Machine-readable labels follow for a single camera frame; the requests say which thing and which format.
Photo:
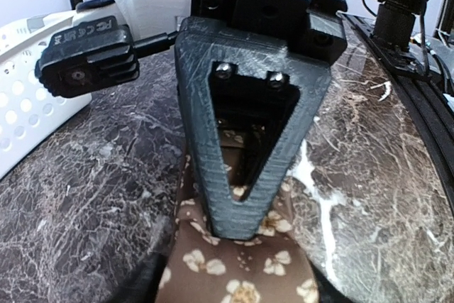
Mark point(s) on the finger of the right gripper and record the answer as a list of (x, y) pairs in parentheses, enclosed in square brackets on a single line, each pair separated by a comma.
[(246, 79)]

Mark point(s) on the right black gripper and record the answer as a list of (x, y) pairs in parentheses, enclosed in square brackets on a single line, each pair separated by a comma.
[(310, 27)]

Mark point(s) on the brown floral patterned tie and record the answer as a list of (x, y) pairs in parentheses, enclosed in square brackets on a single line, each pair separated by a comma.
[(271, 267)]

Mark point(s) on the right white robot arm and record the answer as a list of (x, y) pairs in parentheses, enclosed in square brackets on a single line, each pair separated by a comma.
[(239, 147)]

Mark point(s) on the white perforated plastic basket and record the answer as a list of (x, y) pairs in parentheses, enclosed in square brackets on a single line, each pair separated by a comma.
[(29, 113)]

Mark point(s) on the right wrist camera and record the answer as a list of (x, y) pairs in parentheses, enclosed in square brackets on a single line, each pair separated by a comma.
[(89, 57)]

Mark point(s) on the black curved front rail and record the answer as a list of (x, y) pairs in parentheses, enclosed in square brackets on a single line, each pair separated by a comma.
[(407, 140)]

